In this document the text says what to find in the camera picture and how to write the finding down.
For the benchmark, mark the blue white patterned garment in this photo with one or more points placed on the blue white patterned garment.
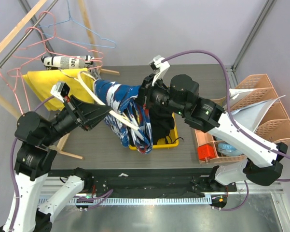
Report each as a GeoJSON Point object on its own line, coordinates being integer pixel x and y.
{"type": "Point", "coordinates": [122, 99]}

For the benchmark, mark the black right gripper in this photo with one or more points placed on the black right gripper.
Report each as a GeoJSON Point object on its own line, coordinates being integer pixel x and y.
{"type": "Point", "coordinates": [146, 91]}

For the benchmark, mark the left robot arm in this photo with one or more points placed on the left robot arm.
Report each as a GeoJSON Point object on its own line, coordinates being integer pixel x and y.
{"type": "Point", "coordinates": [34, 160]}

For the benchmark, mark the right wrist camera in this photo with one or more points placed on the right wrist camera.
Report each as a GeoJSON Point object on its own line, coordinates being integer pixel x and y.
{"type": "Point", "coordinates": [159, 67]}

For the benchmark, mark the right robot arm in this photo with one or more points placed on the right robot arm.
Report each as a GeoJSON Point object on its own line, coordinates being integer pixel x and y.
{"type": "Point", "coordinates": [262, 164]}

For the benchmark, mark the white papers in rack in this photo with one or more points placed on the white papers in rack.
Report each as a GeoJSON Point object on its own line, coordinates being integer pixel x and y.
{"type": "Point", "coordinates": [249, 106]}

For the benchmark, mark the black trousers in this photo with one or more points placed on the black trousers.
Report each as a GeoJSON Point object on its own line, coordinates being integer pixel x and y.
{"type": "Point", "coordinates": [162, 122]}

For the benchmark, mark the empty pink wire hanger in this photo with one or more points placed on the empty pink wire hanger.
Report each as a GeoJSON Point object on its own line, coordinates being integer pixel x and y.
{"type": "Point", "coordinates": [65, 38]}

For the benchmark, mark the orange cube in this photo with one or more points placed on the orange cube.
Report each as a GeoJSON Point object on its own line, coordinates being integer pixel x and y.
{"type": "Point", "coordinates": [206, 153]}

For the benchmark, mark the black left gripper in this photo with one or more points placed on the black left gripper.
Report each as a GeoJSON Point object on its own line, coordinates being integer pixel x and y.
{"type": "Point", "coordinates": [85, 114]}

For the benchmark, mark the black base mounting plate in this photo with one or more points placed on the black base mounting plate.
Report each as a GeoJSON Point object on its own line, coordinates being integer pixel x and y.
{"type": "Point", "coordinates": [153, 183]}

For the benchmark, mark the yellow garment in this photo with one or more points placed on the yellow garment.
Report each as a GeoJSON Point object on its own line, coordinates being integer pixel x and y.
{"type": "Point", "coordinates": [46, 83]}

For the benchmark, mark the wooden clothes rack frame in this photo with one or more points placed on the wooden clothes rack frame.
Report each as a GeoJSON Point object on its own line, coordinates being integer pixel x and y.
{"type": "Point", "coordinates": [3, 102]}

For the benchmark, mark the yellow plastic tray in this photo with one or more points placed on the yellow plastic tray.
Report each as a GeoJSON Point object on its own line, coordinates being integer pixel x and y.
{"type": "Point", "coordinates": [142, 140]}

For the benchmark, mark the pink wire hanger with newsprint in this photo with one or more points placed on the pink wire hanger with newsprint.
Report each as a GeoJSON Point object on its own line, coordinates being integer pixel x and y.
{"type": "Point", "coordinates": [47, 52]}

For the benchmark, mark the light blue headphones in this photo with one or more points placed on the light blue headphones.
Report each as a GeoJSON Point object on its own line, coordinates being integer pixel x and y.
{"type": "Point", "coordinates": [228, 150]}

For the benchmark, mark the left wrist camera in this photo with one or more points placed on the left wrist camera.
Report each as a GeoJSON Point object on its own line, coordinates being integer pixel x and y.
{"type": "Point", "coordinates": [60, 90]}

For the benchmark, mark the peach compartment desk organizer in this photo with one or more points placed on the peach compartment desk organizer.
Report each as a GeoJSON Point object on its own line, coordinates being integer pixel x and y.
{"type": "Point", "coordinates": [205, 138]}

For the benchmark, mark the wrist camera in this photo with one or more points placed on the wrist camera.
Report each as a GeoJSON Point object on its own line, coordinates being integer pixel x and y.
{"type": "Point", "coordinates": [60, 90]}
{"type": "Point", "coordinates": [159, 67]}

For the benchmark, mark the newspaper print trousers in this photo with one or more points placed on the newspaper print trousers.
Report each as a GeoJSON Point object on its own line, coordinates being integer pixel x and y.
{"type": "Point", "coordinates": [76, 62]}

